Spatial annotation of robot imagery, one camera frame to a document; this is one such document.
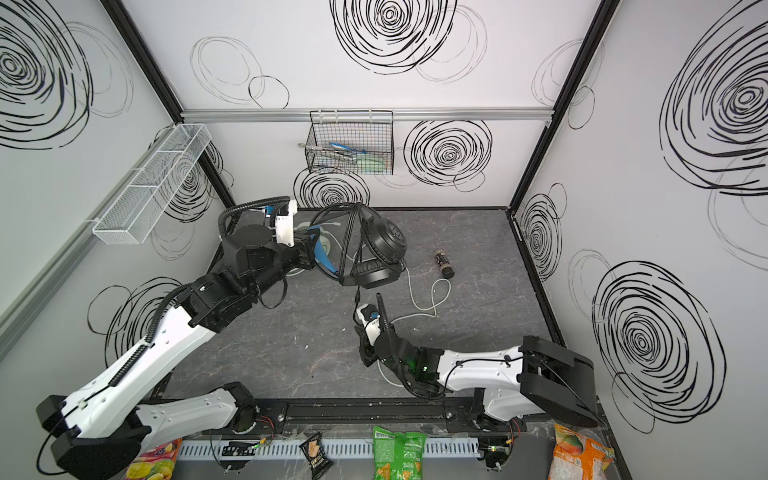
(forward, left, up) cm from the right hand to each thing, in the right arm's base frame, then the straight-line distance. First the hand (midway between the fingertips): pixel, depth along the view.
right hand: (352, 331), depth 76 cm
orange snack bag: (-25, -51, -8) cm, 58 cm away
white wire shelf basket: (+18, +54, +23) cm, 61 cm away
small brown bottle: (+28, -28, -10) cm, 41 cm away
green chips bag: (-25, -12, -8) cm, 29 cm away
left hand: (+12, +6, +26) cm, 29 cm away
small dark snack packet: (-24, +7, -10) cm, 27 cm away
